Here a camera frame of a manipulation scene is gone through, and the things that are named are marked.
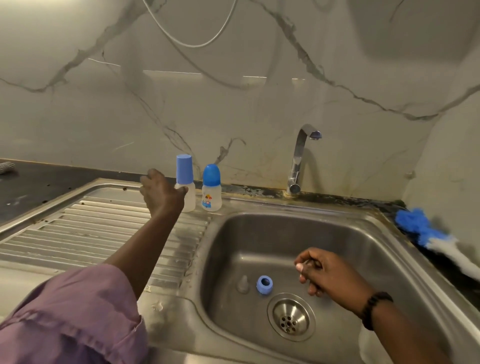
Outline blue collar ring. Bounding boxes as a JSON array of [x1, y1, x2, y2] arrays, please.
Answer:
[[255, 274, 275, 296]]

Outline black bead bracelet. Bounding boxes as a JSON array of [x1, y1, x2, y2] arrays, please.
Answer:
[[360, 291, 395, 332]]

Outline person's left forearm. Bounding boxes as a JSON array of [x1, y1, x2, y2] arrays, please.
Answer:
[[105, 212, 181, 300]]

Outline stainless steel sink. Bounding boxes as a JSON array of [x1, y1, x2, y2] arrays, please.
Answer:
[[0, 177, 480, 364]]

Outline chrome sink faucet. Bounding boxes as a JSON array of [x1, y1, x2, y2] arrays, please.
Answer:
[[287, 123, 324, 197]]

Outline person's left hand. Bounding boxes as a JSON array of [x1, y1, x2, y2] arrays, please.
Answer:
[[139, 168, 189, 221]]

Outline metal sink drain strainer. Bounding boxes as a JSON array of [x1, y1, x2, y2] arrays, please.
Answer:
[[267, 292, 317, 342]]

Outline white cable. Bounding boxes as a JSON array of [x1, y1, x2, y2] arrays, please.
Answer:
[[141, 0, 240, 50]]

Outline cartoon print baby bottle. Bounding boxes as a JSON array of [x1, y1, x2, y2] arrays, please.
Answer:
[[201, 164, 224, 213]]

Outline blue and white bottle brush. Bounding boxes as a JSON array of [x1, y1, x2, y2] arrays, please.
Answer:
[[395, 207, 480, 282]]

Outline person's right forearm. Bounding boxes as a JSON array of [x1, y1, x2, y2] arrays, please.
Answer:
[[363, 300, 451, 364]]

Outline pink shirt sleeve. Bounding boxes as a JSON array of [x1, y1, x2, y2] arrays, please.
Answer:
[[0, 263, 150, 364]]

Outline person's right hand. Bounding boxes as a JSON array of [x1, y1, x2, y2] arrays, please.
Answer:
[[294, 248, 374, 313]]

